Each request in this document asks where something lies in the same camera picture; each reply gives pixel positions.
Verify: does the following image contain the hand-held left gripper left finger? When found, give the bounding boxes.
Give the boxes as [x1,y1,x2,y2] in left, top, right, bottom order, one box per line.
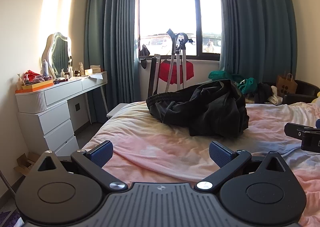
[32,140,127,191]

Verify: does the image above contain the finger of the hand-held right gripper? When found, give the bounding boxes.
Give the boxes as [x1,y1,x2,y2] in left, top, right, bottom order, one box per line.
[284,122,320,140]

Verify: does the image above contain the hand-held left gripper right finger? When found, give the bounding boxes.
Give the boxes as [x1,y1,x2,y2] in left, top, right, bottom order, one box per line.
[194,141,288,194]

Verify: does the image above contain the black pants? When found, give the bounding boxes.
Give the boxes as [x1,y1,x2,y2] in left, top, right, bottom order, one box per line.
[146,79,250,139]

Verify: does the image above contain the white garment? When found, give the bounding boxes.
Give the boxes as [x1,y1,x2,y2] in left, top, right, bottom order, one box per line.
[266,86,284,105]

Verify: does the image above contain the dark armchair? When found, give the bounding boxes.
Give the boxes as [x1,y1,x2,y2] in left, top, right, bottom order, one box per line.
[260,80,318,105]

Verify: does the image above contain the white stool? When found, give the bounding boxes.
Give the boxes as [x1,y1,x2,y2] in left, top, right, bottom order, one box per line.
[106,103,128,119]

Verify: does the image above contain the brown paper bag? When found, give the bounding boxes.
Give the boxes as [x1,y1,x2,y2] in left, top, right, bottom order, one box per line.
[276,73,298,98]

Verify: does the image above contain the black garment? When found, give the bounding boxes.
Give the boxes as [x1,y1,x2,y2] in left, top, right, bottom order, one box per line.
[254,83,273,104]

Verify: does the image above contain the white dressing table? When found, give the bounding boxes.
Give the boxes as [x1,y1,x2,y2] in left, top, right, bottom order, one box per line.
[15,71,109,157]

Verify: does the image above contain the green garment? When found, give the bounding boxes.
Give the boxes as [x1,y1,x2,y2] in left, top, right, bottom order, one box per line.
[209,70,258,95]

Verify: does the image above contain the cardboard box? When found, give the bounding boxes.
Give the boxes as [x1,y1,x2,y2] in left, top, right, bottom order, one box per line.
[14,152,40,176]

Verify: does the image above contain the tissue box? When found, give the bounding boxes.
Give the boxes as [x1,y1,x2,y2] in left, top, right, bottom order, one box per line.
[84,65,102,76]

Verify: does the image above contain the group of cosmetic bottles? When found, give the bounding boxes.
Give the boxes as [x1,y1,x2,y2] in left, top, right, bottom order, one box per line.
[60,62,85,79]

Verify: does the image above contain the red cloth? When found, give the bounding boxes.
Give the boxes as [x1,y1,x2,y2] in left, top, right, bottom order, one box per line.
[158,59,194,85]

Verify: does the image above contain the black folded board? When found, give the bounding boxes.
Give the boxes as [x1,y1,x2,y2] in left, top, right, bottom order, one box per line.
[147,54,161,98]

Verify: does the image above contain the orange box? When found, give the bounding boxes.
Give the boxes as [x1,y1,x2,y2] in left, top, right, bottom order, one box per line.
[15,79,54,93]

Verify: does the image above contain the garment steamer stand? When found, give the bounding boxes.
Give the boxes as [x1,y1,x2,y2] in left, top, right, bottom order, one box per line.
[165,28,195,91]

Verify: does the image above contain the grey metal pole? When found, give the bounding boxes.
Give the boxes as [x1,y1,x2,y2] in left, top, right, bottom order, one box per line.
[0,170,16,196]

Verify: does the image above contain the wavy vanity mirror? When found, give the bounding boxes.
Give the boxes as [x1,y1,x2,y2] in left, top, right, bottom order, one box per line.
[41,32,73,79]

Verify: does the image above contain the teal curtain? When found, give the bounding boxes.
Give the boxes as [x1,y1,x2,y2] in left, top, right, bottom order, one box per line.
[217,0,299,85]
[84,0,140,124]

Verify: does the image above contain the dark framed window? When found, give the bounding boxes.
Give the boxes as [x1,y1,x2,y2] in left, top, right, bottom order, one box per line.
[136,0,223,58]

